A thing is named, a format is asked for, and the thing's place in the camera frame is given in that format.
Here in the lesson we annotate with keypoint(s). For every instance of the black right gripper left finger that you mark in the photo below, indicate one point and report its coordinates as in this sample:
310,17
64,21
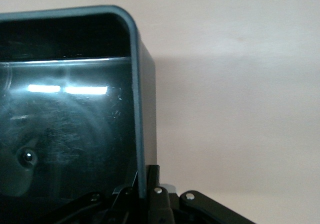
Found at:
120,209

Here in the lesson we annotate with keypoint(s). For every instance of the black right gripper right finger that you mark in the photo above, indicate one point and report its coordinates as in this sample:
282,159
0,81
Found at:
160,206

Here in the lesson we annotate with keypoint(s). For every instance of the black rectangular plastic box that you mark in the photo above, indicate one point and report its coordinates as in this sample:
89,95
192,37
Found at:
75,121

